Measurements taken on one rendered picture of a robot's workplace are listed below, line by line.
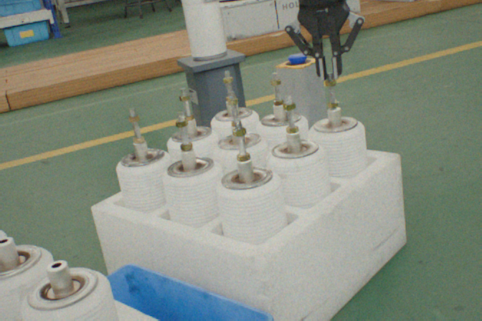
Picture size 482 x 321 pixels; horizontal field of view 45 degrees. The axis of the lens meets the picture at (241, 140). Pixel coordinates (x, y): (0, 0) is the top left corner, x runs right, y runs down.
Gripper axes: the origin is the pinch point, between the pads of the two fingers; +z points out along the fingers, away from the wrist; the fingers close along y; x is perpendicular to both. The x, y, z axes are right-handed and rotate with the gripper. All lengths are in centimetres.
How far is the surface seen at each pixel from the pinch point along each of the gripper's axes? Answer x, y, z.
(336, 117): 1.0, -0.5, 8.5
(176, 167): 16.8, 22.8, 10.0
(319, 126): 1.0, 2.6, 9.9
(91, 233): -6, 59, 35
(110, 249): 17.1, 38.4, 25.1
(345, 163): 4.4, -1.7, 15.5
